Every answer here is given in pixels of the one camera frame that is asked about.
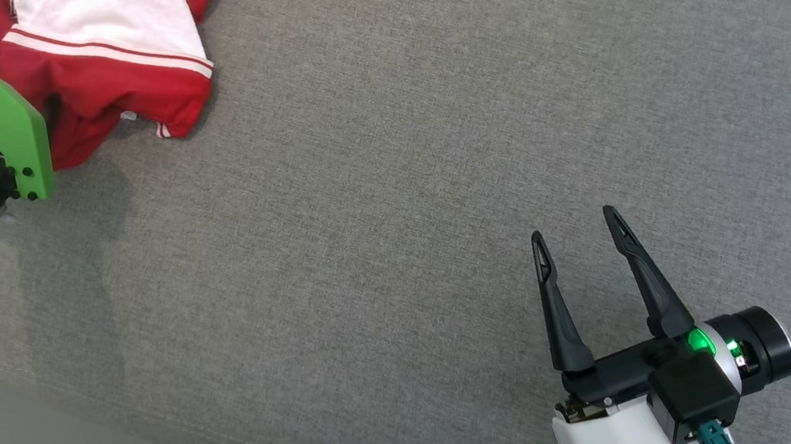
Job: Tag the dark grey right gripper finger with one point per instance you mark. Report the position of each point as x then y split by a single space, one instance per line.
563 333
657 299

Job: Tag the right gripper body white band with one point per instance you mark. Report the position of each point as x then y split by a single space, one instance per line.
610 437

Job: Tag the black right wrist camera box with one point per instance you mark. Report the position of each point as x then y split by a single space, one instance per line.
695 394

